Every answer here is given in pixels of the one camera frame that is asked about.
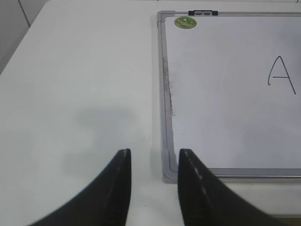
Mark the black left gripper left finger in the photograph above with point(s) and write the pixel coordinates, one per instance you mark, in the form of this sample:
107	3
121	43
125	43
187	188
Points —
104	202

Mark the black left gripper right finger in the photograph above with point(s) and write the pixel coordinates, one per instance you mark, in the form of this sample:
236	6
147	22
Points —
206	201

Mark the green round sticker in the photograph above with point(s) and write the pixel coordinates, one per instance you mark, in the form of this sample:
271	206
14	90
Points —
185	22

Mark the black silver hanging clip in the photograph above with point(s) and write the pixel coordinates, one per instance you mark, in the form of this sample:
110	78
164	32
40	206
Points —
203	13

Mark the whiteboard with grey frame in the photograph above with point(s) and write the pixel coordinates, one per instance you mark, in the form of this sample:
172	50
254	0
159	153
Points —
231	93

